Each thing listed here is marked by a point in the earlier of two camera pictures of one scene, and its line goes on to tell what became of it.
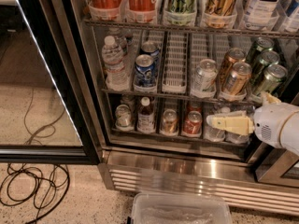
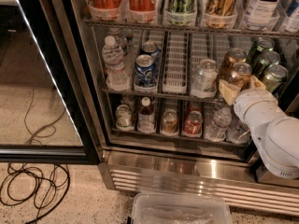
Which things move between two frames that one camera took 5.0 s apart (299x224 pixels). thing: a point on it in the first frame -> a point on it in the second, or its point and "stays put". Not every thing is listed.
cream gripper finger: (272, 99) -> (257, 83)
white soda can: (205, 76) stays put
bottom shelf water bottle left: (216, 134) stays put
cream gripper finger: (241, 124) -> (229, 91)
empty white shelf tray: (176, 63) stays put
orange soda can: (235, 84) stays put
